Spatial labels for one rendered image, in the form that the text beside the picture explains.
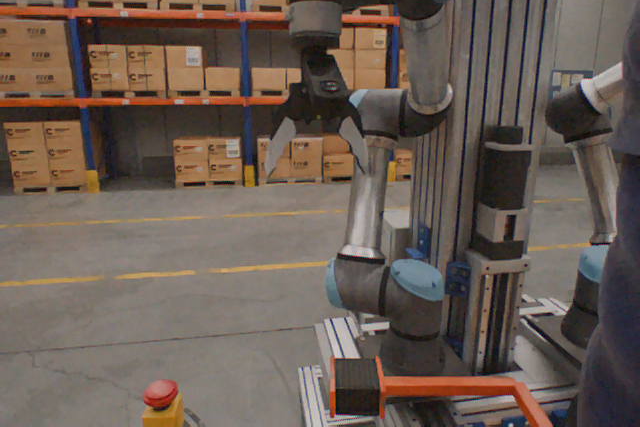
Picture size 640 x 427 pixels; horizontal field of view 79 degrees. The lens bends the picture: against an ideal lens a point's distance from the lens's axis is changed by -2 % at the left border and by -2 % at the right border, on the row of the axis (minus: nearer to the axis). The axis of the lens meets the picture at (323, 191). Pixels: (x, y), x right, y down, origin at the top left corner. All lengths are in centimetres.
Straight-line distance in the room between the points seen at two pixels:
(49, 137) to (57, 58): 132
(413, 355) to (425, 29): 66
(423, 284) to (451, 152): 34
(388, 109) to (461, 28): 25
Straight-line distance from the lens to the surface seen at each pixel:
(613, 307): 42
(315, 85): 51
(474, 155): 105
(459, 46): 102
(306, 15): 58
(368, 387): 67
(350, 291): 92
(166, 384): 100
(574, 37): 1146
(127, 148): 906
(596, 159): 126
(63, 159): 814
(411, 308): 90
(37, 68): 811
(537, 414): 71
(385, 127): 95
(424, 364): 96
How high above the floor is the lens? 164
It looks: 14 degrees down
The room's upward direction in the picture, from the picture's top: straight up
